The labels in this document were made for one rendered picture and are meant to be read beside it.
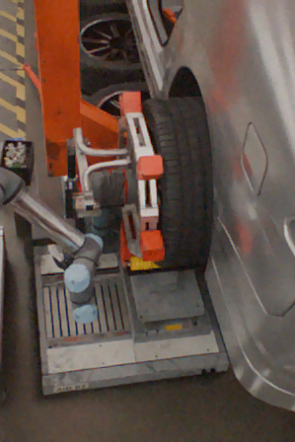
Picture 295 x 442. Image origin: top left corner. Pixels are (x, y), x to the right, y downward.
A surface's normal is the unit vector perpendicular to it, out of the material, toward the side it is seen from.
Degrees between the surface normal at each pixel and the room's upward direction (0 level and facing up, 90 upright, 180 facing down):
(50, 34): 90
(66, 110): 90
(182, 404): 0
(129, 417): 0
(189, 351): 0
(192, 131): 14
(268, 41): 53
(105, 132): 90
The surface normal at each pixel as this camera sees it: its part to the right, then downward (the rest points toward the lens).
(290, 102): -0.59, -0.40
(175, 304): 0.07, -0.68
